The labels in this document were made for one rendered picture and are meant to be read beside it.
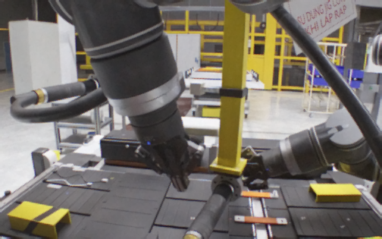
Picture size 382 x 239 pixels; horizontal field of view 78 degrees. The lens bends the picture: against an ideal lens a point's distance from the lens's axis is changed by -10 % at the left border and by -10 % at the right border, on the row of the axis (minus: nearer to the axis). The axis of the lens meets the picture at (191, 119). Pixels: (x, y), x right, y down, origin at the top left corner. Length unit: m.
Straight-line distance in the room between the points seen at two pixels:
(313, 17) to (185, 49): 8.79
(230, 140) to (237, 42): 0.24
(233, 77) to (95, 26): 0.39
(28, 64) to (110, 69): 6.16
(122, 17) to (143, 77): 0.07
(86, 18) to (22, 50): 6.24
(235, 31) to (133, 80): 0.36
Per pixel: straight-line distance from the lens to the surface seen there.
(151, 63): 0.32
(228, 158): 0.67
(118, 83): 0.32
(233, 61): 0.62
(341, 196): 0.97
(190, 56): 9.51
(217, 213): 0.60
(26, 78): 6.54
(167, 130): 0.37
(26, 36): 6.47
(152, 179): 0.97
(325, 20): 0.89
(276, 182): 1.05
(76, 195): 0.94
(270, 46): 10.37
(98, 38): 0.32
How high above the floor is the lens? 1.47
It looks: 15 degrees down
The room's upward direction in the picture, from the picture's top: 1 degrees clockwise
